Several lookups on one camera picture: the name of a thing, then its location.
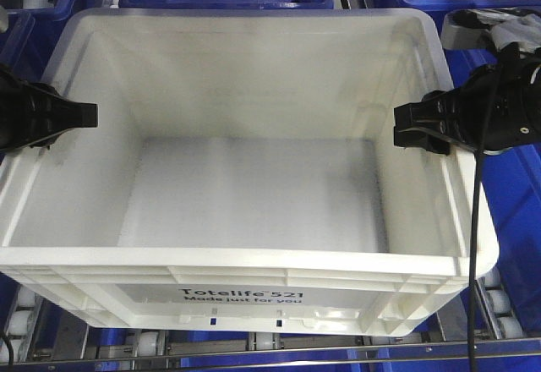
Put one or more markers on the roller track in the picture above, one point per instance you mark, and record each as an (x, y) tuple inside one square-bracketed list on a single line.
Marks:
[(496, 307), (21, 323)]

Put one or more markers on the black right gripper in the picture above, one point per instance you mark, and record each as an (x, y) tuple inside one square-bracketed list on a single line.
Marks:
[(496, 109)]

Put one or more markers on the blue bin left far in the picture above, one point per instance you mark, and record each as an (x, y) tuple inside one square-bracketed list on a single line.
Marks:
[(30, 30)]

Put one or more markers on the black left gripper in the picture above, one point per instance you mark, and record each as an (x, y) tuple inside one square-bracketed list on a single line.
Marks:
[(51, 114)]

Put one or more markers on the left side roller track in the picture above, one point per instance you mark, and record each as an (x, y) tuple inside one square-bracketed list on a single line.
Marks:
[(21, 323)]

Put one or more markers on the white plastic Totelife tote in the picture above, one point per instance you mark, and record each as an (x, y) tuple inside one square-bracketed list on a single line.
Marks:
[(242, 175)]

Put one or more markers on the blue bin right near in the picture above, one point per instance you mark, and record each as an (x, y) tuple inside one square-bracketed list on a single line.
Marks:
[(511, 183)]

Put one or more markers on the right side roller track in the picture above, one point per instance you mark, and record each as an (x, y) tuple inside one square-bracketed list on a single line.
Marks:
[(496, 307)]

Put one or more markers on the metal shelf front rail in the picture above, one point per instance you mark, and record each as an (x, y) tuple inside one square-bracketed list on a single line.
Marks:
[(444, 352)]

